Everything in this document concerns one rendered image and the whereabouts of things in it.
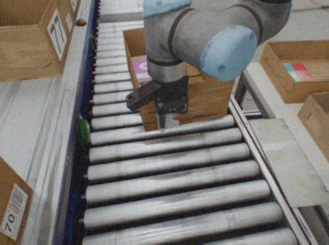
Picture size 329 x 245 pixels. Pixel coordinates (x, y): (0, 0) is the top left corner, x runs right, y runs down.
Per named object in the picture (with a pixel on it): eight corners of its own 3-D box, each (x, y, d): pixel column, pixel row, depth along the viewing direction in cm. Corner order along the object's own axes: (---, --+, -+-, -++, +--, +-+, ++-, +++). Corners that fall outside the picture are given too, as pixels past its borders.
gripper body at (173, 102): (187, 116, 60) (191, 79, 51) (155, 120, 59) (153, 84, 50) (181, 97, 65) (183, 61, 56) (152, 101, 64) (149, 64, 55)
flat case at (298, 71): (300, 66, 99) (302, 63, 98) (321, 94, 86) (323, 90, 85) (270, 66, 99) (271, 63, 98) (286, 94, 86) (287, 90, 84)
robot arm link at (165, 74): (148, 68, 46) (143, 45, 52) (150, 87, 49) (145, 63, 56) (191, 64, 47) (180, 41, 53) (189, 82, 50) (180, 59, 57)
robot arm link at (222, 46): (273, 16, 35) (211, -4, 41) (229, 45, 30) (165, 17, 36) (257, 66, 42) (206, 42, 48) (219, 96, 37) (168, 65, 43)
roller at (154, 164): (247, 154, 74) (255, 160, 69) (87, 180, 68) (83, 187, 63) (246, 140, 73) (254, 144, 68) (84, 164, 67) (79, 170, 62)
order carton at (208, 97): (226, 115, 78) (238, 75, 66) (144, 132, 73) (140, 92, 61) (189, 57, 104) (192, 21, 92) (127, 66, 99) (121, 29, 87)
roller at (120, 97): (221, 89, 90) (218, 79, 92) (89, 105, 84) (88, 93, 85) (217, 94, 95) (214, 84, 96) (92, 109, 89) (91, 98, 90)
